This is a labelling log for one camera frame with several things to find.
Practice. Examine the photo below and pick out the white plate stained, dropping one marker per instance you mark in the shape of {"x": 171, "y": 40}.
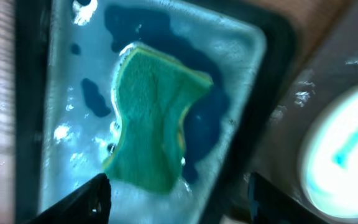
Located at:
{"x": 329, "y": 160}

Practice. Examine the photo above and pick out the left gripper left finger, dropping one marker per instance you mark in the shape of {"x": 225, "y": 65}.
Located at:
{"x": 90, "y": 203}

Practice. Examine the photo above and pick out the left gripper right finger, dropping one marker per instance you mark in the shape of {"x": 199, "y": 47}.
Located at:
{"x": 269, "y": 205}

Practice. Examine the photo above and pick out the green yellow sponge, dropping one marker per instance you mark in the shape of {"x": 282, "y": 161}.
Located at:
{"x": 153, "y": 93}

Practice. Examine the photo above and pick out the brown plastic serving tray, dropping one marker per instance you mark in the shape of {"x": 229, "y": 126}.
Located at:
{"x": 327, "y": 68}

